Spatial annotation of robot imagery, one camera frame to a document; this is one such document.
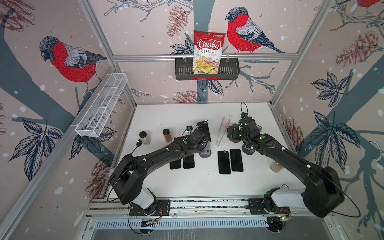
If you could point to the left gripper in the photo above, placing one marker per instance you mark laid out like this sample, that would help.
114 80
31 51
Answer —
201 146

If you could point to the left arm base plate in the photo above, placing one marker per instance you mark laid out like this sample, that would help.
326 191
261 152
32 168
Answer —
157 208

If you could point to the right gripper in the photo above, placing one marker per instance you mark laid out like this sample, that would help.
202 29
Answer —
234 130

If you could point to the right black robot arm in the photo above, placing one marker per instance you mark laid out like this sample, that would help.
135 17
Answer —
322 192

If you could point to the pale spice jar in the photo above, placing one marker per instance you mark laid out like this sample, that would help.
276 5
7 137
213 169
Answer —
144 137

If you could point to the white mesh wall basket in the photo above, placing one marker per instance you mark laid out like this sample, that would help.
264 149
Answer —
98 113

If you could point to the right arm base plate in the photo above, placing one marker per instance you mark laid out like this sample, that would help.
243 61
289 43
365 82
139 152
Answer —
266 207

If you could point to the purple folding phone stand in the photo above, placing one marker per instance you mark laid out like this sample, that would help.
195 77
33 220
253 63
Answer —
206 153

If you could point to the yellow liquid jar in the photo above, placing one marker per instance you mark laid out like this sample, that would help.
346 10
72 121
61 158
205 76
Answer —
276 167

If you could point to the aluminium rail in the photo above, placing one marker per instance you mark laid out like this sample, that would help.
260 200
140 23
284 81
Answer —
192 208

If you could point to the orange spice jar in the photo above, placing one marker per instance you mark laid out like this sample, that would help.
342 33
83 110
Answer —
167 135

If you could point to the black spoon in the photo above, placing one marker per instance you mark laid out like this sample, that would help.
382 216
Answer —
138 144

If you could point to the Chuba cassava chips bag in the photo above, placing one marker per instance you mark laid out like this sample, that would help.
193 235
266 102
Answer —
208 49

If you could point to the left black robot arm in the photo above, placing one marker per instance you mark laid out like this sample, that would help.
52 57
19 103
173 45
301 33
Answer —
128 177

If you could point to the black wire wall basket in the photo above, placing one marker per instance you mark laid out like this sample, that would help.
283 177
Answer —
226 69

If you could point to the black phone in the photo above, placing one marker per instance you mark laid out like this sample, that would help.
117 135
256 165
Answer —
189 162
236 160
224 162
175 164

